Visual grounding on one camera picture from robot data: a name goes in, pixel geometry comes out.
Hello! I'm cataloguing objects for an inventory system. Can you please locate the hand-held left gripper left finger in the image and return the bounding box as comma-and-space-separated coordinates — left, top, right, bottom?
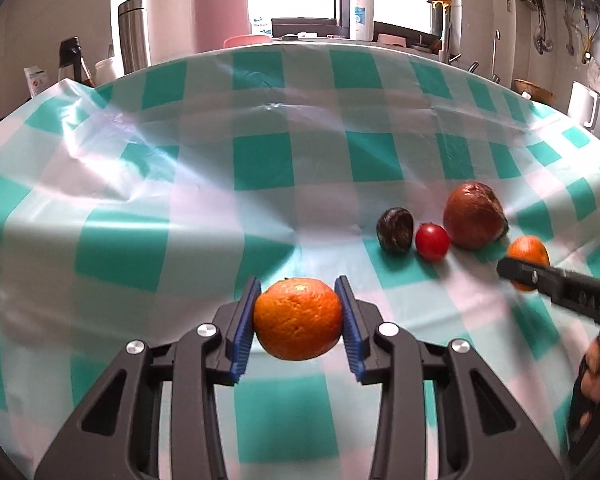
34, 276, 262, 480

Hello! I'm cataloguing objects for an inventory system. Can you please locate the white lotion bottle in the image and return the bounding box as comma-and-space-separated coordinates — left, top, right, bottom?
349, 0, 376, 41

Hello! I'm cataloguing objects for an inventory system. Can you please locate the pink thermos jug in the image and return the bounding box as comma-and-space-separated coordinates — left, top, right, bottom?
190, 0, 251, 53

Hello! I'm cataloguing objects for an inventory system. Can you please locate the small orange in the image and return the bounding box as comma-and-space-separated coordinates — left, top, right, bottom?
507, 235, 551, 292

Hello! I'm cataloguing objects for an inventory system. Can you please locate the white red packet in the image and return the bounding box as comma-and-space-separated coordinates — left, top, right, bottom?
23, 66, 48, 98

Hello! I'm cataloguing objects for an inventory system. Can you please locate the dark water chestnut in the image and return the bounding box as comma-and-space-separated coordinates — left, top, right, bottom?
376, 207, 415, 256

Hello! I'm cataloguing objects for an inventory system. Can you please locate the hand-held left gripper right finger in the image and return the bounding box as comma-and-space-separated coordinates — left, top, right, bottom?
334, 275, 566, 480

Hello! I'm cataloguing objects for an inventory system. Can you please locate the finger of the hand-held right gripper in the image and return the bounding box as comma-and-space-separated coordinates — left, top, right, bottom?
496, 256, 600, 330

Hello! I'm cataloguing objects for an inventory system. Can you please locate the white jar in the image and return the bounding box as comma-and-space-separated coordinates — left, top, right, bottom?
95, 56, 126, 81

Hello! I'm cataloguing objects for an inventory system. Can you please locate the green checked plastic tablecloth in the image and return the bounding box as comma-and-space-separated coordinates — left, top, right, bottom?
0, 42, 600, 480

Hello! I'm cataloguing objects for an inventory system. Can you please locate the large orange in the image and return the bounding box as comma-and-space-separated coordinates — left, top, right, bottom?
253, 277, 343, 361

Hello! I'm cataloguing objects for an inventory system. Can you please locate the dark rectangular tray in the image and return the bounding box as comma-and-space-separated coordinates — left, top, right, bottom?
271, 17, 338, 38

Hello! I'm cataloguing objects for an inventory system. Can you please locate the wicker basket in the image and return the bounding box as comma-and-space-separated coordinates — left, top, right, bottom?
513, 78, 556, 103

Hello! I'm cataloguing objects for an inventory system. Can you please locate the small red tomato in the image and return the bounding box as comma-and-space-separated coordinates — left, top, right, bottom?
414, 222, 451, 262

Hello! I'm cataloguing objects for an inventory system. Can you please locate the person's right hand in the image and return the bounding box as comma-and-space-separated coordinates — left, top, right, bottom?
569, 335, 600, 431

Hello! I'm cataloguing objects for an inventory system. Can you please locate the wrinkled dark red apple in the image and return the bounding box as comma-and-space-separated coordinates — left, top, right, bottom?
442, 181, 508, 251

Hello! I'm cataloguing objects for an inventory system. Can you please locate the steel thermos flask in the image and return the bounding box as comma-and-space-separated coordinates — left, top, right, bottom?
117, 0, 150, 75

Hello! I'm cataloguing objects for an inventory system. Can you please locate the white pitcher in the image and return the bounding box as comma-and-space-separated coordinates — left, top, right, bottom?
567, 81, 600, 128

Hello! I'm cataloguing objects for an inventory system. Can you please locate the hanging metal ladle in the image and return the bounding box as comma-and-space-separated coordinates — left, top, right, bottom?
532, 0, 553, 56

